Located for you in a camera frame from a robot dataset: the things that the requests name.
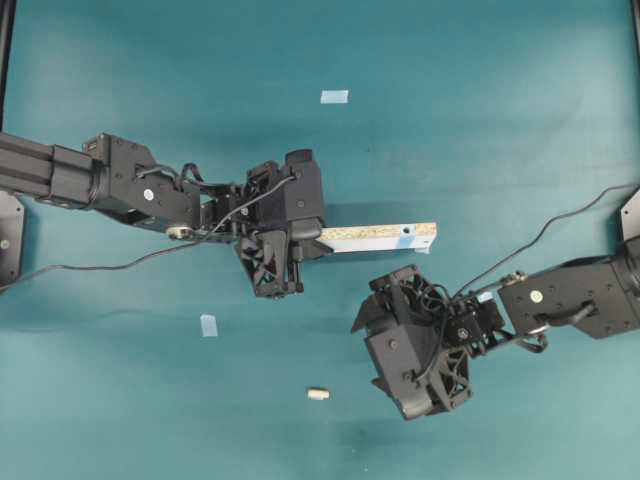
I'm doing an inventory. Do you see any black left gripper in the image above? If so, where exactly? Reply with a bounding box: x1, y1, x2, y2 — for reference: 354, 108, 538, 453
235, 162, 331, 299

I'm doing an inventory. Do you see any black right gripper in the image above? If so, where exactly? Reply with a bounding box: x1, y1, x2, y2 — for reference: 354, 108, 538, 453
351, 265, 500, 411

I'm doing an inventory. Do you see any short wooden dowel rod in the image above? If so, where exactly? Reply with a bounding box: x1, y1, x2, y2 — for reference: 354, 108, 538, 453
306, 387, 331, 401

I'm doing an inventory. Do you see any white wooden board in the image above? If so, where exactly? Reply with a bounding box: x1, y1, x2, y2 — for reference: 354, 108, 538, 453
317, 222, 438, 254

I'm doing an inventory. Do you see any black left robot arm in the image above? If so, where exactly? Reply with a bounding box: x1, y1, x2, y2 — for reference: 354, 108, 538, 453
1, 134, 334, 298

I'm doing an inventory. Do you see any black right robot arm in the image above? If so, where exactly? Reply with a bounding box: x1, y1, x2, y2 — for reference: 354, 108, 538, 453
351, 248, 639, 420

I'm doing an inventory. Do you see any blue tape piece near right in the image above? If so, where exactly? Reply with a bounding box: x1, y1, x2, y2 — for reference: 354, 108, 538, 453
476, 292, 493, 303

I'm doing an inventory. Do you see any blue tape piece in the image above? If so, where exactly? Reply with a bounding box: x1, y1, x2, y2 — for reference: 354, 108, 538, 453
200, 314, 218, 338
476, 292, 493, 303
320, 90, 349, 105

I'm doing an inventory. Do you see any blue tape piece left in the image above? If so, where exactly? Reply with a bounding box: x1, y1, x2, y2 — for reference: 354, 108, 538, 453
200, 314, 218, 338

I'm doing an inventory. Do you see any blue tape piece top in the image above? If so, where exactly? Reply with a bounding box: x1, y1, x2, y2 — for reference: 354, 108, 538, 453
320, 90, 349, 105

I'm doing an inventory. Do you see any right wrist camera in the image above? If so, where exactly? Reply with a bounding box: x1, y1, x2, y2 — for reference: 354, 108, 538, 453
365, 323, 451, 420

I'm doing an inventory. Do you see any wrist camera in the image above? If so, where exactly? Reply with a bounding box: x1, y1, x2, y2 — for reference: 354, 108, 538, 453
257, 149, 325, 238
365, 323, 451, 420

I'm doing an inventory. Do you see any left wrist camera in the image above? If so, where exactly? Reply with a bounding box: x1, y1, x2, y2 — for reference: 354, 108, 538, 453
257, 149, 325, 238

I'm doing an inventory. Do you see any left black cable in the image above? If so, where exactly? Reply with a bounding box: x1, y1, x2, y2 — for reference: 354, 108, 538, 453
0, 172, 296, 296

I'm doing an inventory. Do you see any black cable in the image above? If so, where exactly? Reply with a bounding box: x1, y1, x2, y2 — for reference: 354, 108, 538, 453
414, 183, 640, 381
0, 172, 296, 296

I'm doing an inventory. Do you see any right black cable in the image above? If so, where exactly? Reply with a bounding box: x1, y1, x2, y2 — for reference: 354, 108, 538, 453
414, 183, 640, 381

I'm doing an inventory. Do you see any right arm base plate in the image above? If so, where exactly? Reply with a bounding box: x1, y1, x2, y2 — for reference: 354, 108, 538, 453
620, 190, 640, 242

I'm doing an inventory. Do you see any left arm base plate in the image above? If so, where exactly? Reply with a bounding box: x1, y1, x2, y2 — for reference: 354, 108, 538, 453
0, 191, 25, 288

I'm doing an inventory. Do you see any black frame post left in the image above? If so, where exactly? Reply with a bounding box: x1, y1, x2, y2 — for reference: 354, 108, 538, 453
0, 0, 17, 127

